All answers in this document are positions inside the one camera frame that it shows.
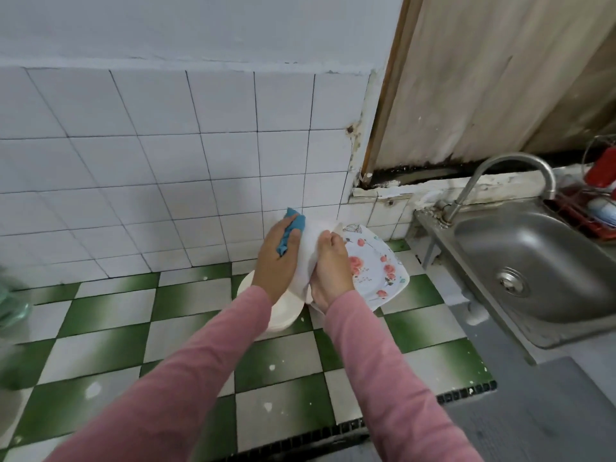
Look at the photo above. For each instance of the person's right hand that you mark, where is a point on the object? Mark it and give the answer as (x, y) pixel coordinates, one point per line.
(332, 274)

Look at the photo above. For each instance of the weathered wooden board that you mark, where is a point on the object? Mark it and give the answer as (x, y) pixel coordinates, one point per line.
(491, 72)

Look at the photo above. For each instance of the stack of floral plates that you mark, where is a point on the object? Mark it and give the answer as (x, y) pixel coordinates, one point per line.
(380, 264)

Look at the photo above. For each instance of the red plastic cutlery cup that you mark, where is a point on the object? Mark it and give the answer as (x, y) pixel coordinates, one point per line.
(602, 168)

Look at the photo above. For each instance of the blue cleaning cloth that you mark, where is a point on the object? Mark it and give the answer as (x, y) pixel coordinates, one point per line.
(293, 226)

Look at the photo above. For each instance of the chrome faucet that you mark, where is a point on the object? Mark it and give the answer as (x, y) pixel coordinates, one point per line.
(491, 163)

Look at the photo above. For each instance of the white bowl with blue rim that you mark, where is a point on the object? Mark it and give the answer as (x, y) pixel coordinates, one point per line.
(604, 211)

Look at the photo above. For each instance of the clear bottle with green liquid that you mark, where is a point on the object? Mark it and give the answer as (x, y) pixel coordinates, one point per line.
(10, 308)

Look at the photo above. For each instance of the green checkered tile countertop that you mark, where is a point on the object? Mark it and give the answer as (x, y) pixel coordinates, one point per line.
(115, 322)

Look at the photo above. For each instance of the person's right forearm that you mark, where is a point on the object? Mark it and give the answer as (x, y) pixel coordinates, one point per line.
(395, 380)

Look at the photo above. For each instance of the person's left hand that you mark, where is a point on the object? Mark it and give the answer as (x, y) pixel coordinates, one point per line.
(274, 264)

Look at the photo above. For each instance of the person's left forearm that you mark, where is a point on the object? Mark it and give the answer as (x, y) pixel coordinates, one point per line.
(164, 389)

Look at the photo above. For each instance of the stainless steel sink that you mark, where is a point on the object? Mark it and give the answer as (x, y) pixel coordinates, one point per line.
(539, 264)

